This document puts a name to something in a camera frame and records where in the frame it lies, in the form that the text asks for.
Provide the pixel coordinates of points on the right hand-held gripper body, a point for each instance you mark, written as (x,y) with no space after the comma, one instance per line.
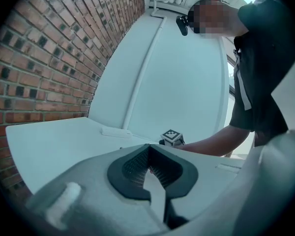
(170,136)

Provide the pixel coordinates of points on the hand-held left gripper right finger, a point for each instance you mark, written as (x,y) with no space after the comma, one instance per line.
(206,176)

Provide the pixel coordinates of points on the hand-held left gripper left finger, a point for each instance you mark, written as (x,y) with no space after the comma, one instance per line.
(88,185)

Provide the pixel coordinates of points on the person's right forearm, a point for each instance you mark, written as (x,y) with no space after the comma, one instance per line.
(218,141)

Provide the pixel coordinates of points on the white square table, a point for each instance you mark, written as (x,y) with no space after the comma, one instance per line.
(51,141)

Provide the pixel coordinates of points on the dark framed window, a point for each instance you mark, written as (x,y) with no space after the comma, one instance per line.
(231,77)

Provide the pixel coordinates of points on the person's black clothing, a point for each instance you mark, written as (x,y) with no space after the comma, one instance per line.
(260,70)

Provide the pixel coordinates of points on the person's head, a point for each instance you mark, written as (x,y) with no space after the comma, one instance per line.
(216,16)

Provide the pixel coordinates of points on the white wall conduit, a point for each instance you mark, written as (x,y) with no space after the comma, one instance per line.
(147,65)

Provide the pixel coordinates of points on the black head-worn camera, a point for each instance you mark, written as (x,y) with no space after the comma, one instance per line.
(183,26)

